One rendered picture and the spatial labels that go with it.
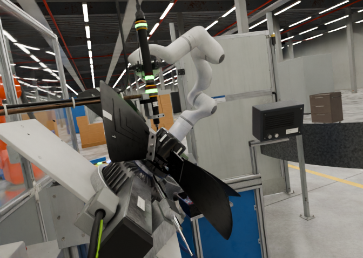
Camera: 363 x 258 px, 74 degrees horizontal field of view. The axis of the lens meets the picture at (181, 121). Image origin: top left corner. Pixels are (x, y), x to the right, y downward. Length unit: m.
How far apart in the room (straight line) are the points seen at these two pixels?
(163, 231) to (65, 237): 0.38
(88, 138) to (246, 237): 9.04
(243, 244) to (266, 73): 2.04
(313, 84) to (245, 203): 9.54
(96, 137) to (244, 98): 7.98
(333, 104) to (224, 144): 5.09
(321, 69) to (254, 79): 8.30
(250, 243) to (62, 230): 1.11
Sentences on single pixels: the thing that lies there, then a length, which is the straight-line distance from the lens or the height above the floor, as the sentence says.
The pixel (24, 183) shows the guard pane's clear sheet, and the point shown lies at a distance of 1.53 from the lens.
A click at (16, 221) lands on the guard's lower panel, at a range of 1.43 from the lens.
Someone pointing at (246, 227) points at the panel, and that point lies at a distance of 1.60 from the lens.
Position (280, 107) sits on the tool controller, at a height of 1.23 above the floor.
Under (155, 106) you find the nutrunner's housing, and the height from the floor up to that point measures 1.34.
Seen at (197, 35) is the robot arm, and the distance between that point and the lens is 1.32.
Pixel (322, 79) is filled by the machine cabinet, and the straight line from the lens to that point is 11.20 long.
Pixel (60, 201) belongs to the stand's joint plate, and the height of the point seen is 1.10.
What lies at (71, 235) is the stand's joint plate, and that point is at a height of 0.99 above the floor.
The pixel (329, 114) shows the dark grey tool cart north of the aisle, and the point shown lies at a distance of 7.60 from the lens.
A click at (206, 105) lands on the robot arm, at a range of 1.63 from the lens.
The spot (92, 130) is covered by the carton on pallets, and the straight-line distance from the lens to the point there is 10.20.
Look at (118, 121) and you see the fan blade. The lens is 0.62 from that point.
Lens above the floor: 1.36
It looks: 6 degrees down
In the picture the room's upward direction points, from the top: 8 degrees counter-clockwise
